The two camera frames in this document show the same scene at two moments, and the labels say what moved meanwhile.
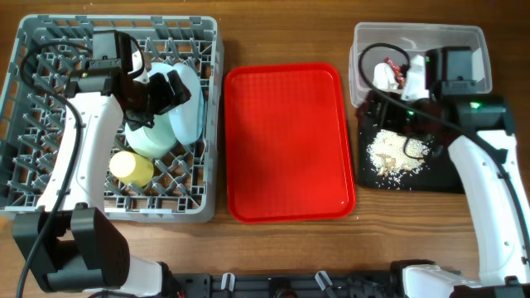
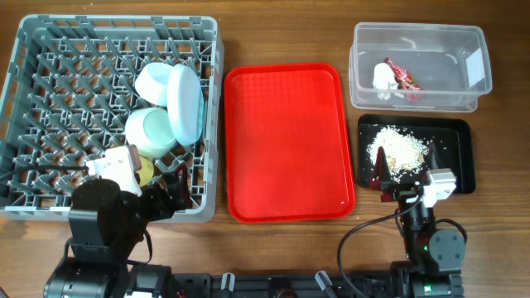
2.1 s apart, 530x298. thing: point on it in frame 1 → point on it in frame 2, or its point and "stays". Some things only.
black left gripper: x=166 y=97 → x=176 y=190
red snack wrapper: x=399 y=74 stays
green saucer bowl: x=156 y=141 stays
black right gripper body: x=411 y=117 → x=402 y=192
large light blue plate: x=186 y=121 stays
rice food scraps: x=392 y=154 stays
